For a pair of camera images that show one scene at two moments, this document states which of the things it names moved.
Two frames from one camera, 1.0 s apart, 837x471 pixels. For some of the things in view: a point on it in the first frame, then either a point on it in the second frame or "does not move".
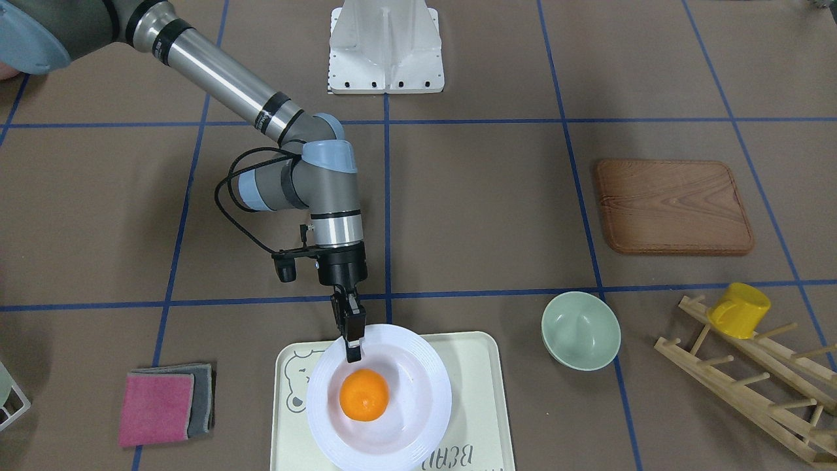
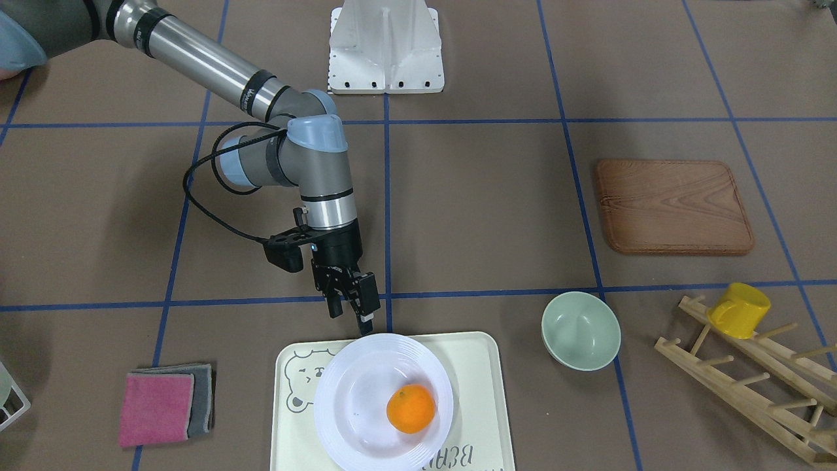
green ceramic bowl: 580,330 does not move
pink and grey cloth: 166,404 does not move
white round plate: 385,412 does not move
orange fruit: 364,395 → 410,408
